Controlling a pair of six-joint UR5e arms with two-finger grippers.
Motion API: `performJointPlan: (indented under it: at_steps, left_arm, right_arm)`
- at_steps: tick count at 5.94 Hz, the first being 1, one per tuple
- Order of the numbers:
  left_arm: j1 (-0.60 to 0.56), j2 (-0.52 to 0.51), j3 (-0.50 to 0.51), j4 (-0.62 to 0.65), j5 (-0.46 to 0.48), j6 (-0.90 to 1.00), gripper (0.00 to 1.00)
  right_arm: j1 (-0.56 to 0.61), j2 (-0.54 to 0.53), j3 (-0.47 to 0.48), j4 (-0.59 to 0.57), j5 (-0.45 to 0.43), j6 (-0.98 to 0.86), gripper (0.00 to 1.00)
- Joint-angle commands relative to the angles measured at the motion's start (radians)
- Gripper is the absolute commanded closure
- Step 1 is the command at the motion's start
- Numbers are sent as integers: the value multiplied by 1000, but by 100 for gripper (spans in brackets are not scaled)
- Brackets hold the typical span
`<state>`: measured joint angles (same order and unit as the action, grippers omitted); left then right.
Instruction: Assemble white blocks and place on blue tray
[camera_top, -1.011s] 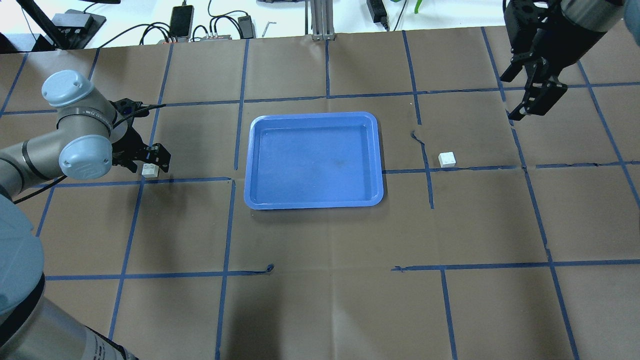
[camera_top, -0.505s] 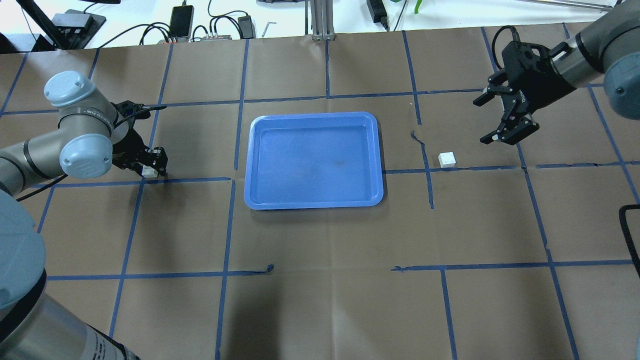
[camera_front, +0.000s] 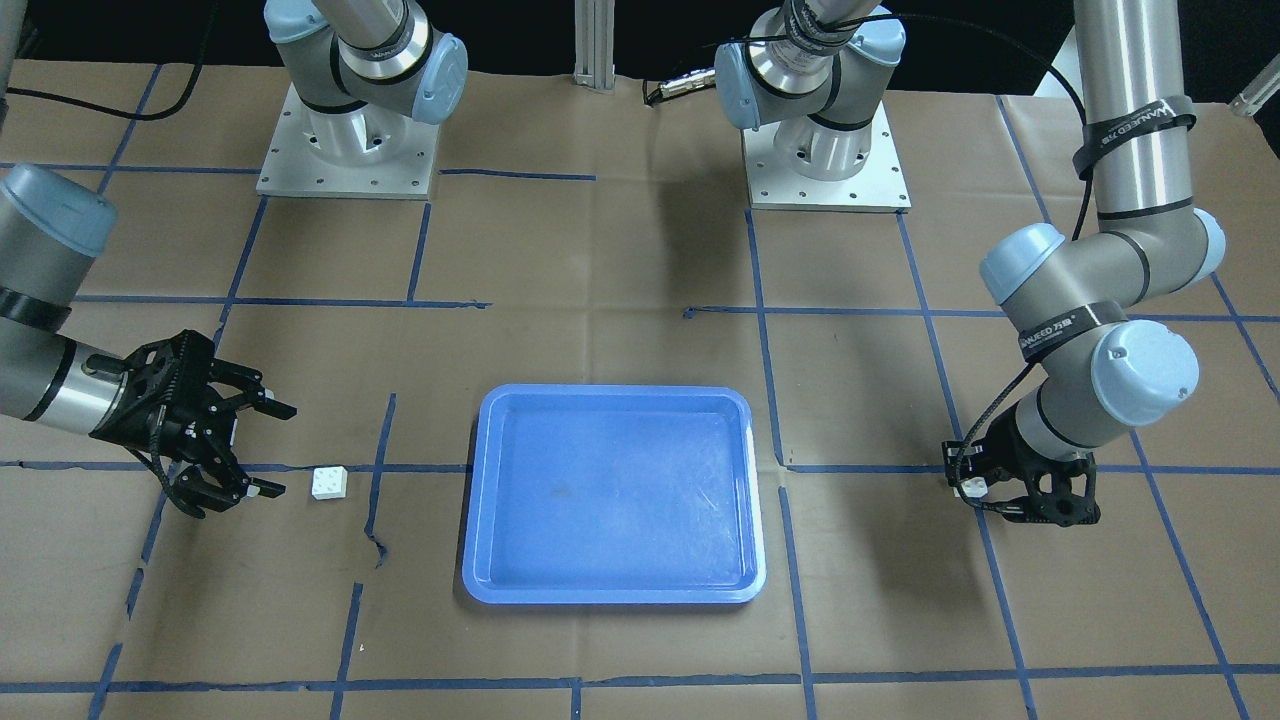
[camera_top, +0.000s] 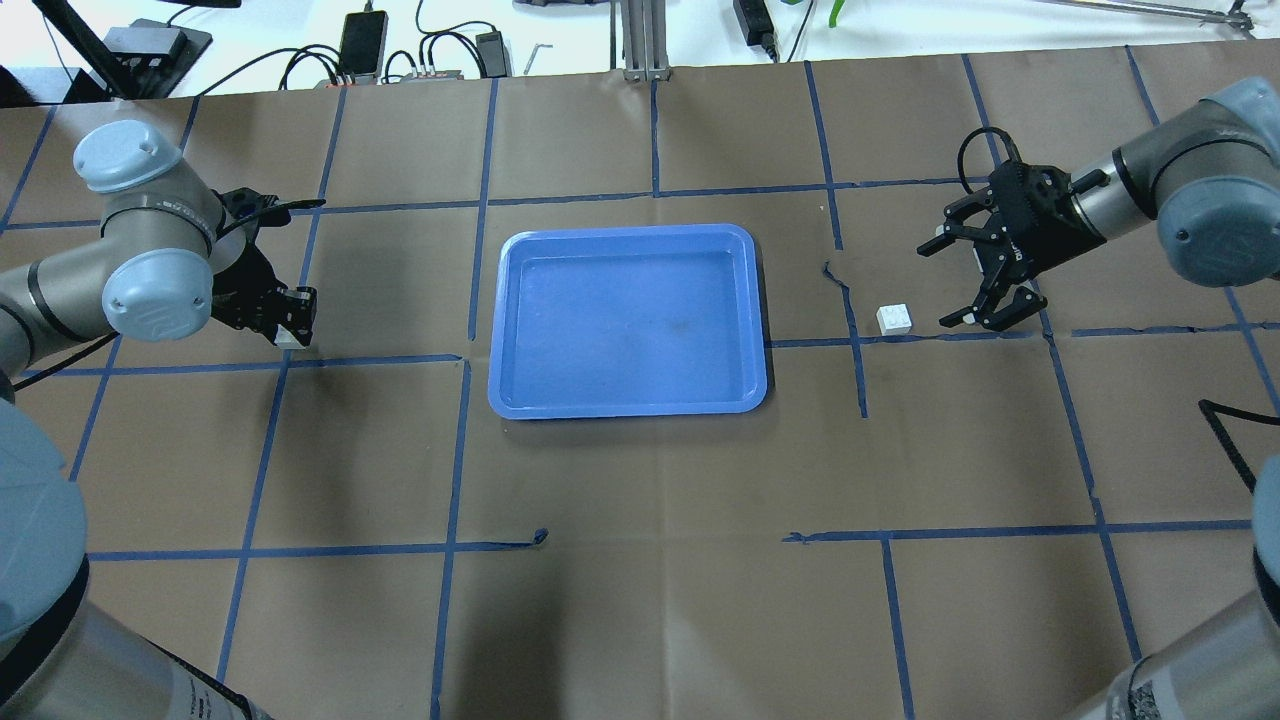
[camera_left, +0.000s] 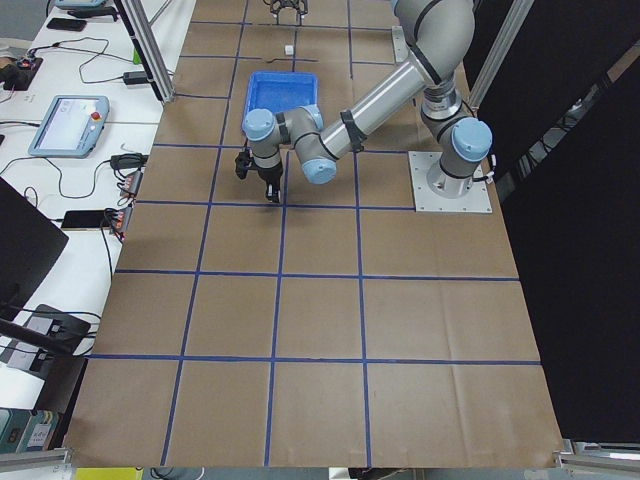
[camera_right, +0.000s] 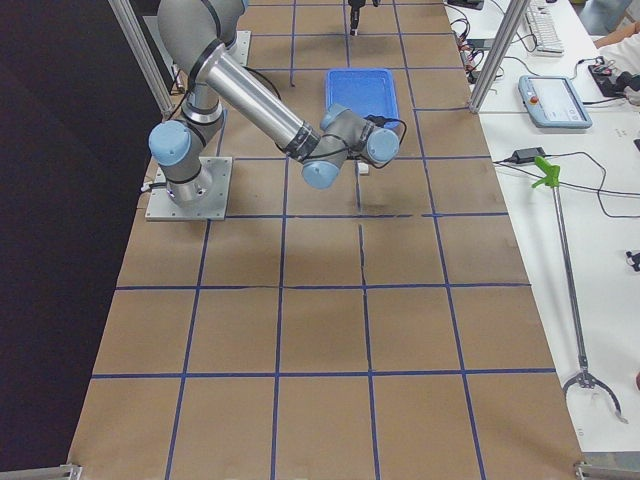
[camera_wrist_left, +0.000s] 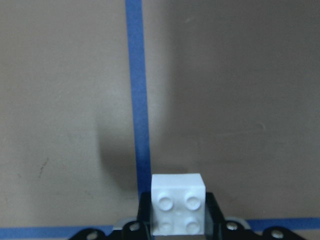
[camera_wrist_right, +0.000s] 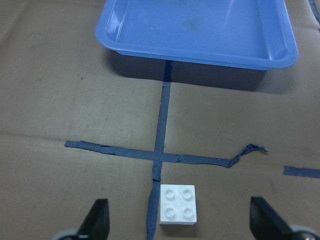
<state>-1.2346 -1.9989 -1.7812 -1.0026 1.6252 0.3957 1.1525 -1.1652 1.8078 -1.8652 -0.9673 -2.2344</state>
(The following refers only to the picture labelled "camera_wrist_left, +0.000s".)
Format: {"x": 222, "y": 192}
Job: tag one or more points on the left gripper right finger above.
{"x": 217, "y": 227}

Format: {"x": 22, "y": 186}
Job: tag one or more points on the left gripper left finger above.
{"x": 137, "y": 229}

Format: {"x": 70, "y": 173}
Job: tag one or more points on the white block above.
{"x": 178, "y": 204}

